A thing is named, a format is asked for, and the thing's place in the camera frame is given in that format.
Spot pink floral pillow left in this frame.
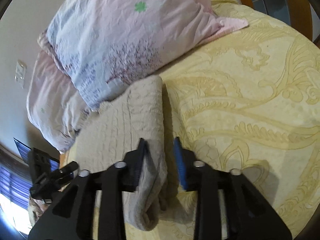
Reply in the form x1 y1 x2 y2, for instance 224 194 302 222
26 31 91 153

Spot fuzzy beige sleeve forearm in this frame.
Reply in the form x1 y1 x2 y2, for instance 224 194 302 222
28 196 49 226

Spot white wall switch plate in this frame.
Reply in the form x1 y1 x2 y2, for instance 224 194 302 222
15 60 27 89

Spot blue window curtain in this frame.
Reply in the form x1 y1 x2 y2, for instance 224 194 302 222
0 167 31 209

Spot beige cable-knit sweater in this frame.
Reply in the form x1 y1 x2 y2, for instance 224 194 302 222
66 75 168 231

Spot yellow patterned bed blanket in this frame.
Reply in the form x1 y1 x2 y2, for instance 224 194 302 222
126 0 319 239

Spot blue pink floral pillow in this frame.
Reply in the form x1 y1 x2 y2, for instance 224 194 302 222
38 0 248 109

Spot black flat television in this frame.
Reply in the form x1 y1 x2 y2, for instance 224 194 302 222
14 138 60 172

